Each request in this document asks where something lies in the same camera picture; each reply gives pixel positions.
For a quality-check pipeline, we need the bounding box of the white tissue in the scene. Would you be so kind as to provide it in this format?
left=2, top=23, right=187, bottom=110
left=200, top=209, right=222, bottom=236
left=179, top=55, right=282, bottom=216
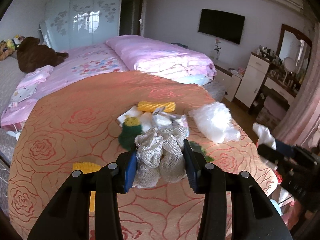
left=252, top=123, right=277, bottom=150

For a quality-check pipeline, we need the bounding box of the pink stool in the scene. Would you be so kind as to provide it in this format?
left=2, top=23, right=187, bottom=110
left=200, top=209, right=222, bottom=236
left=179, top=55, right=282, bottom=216
left=256, top=96, right=288, bottom=128

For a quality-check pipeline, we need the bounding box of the pink duvet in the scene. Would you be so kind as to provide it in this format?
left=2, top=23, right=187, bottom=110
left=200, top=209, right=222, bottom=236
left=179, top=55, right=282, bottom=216
left=105, top=35, right=217, bottom=80

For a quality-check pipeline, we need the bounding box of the brown plush toy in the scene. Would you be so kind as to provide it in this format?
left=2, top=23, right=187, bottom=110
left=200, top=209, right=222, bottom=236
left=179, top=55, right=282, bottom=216
left=16, top=37, right=69, bottom=73

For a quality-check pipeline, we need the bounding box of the pink curtain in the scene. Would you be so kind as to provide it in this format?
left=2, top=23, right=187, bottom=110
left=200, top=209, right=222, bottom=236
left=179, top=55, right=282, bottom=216
left=274, top=62, right=320, bottom=148

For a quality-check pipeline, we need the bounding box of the light blue pillow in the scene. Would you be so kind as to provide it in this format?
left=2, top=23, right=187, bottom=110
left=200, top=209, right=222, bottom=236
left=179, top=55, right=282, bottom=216
left=175, top=74, right=213, bottom=85

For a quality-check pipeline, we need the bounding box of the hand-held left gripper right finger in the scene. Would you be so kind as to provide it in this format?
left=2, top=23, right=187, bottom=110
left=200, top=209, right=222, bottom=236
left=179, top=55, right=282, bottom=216
left=183, top=139, right=293, bottom=240

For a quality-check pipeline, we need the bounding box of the cartoon cat plastic bag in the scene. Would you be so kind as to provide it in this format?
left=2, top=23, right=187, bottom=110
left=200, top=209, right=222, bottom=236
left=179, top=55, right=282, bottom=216
left=151, top=107, right=188, bottom=138

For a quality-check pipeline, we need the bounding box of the black wall television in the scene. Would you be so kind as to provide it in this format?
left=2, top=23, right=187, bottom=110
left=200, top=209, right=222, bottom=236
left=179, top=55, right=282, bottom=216
left=198, top=9, right=245, bottom=45

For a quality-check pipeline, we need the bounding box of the orange rose pattern tablecloth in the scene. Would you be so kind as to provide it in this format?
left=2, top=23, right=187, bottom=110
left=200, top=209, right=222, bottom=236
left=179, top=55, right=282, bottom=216
left=7, top=70, right=279, bottom=240

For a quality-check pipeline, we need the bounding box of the round makeup mirror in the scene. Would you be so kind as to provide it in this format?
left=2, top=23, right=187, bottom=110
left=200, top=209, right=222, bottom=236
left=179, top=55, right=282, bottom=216
left=282, top=57, right=297, bottom=83

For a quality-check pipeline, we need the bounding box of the white dressing table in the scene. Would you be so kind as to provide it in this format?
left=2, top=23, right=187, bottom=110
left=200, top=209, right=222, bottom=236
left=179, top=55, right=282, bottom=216
left=235, top=52, right=300, bottom=117

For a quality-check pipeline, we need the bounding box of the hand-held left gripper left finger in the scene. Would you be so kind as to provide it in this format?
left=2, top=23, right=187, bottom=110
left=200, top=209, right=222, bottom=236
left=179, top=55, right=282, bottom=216
left=27, top=140, right=138, bottom=240

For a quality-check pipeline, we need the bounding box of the white mesh net cloth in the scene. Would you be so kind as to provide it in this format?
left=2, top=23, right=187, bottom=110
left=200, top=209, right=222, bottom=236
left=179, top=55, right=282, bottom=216
left=132, top=126, right=188, bottom=189

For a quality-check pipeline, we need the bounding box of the clear crumpled plastic bag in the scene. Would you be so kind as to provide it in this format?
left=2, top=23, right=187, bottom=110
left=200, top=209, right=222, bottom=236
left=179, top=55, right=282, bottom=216
left=188, top=102, right=241, bottom=144

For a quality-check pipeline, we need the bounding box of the colourful plush toy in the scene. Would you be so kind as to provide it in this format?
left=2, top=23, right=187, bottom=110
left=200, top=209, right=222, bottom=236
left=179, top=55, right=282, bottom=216
left=0, top=35, right=24, bottom=60

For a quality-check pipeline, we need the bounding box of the white nightstand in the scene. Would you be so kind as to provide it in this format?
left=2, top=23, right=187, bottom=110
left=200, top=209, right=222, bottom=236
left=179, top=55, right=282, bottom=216
left=214, top=64, right=244, bottom=102

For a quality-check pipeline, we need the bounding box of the dark wooden door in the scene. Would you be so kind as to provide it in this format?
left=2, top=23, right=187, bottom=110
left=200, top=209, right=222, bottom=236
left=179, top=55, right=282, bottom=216
left=120, top=0, right=145, bottom=37

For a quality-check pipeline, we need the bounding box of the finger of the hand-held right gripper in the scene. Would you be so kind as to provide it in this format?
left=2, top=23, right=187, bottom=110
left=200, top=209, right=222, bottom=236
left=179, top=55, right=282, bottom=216
left=257, top=143, right=285, bottom=167
left=275, top=141, right=295, bottom=157

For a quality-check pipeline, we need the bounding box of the yellow foam net sleeve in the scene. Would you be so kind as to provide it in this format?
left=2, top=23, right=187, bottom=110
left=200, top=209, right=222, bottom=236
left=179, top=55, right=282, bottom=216
left=138, top=101, right=176, bottom=113

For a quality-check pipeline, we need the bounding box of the glass door wardrobe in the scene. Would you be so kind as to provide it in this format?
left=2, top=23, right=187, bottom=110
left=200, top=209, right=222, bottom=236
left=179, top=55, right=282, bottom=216
left=39, top=0, right=123, bottom=52

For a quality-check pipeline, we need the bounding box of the wooden framed wall mirror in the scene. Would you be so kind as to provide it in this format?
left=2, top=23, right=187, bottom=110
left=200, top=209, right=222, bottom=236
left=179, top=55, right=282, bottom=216
left=276, top=24, right=313, bottom=68

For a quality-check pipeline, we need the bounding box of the folded printed baby cloth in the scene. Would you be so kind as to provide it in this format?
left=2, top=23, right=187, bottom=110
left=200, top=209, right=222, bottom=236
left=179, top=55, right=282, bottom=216
left=7, top=65, right=54, bottom=108

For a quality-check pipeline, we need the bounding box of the pink floral bed sheet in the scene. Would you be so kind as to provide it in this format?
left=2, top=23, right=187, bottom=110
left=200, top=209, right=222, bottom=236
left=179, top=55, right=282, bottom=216
left=1, top=42, right=130, bottom=128

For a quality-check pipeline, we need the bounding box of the green and yellow knitted toy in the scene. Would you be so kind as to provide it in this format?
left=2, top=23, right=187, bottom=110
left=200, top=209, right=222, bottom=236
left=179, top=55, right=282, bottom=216
left=118, top=116, right=143, bottom=148

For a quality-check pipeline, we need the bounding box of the pink flower in vase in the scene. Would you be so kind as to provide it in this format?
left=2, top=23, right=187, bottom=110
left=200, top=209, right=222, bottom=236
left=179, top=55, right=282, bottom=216
left=214, top=39, right=222, bottom=60

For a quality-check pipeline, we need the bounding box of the row of cosmetic bottles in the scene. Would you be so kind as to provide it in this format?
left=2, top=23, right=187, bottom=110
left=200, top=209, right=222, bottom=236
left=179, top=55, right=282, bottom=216
left=256, top=44, right=308, bottom=93

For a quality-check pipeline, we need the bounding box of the green plastic scrap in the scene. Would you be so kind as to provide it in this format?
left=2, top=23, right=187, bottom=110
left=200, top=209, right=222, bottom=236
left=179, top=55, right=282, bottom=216
left=189, top=141, right=215, bottom=162

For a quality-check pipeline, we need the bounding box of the white paper sheet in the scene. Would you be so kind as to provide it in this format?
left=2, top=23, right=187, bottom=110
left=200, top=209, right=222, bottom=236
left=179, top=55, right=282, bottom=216
left=117, top=106, right=153, bottom=128

